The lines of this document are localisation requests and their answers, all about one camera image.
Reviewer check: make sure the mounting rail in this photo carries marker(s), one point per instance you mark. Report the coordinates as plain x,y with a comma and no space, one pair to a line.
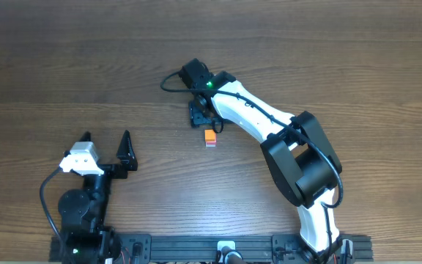
189,249

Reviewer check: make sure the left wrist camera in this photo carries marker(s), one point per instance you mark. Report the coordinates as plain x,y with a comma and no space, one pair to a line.
83,161

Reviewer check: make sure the orange cube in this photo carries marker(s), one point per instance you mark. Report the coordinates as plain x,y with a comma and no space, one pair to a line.
210,135

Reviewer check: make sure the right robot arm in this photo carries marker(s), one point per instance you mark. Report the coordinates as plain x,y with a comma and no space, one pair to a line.
247,113

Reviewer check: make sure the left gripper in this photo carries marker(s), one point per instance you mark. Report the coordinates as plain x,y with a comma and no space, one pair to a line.
117,171

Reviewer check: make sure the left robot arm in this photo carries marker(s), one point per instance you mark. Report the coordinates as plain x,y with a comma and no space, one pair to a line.
73,207

